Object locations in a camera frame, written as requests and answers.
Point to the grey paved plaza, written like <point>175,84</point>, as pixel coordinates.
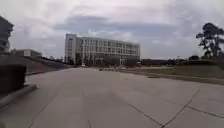
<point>100,100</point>

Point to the low grey building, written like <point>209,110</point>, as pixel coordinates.
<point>29,53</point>

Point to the grey stone kerb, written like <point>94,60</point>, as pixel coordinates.
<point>16,94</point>

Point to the grass strip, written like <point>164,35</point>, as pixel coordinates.
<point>186,71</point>

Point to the dark tiered building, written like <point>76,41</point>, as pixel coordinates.
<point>4,35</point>

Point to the large white building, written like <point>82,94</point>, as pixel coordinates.
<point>100,48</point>

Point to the tall dark tree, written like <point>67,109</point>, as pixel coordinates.
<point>210,38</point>

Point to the wide grey stone steps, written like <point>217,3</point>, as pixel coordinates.
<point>30,65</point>

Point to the dark block planter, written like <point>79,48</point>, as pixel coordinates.
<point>11,78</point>

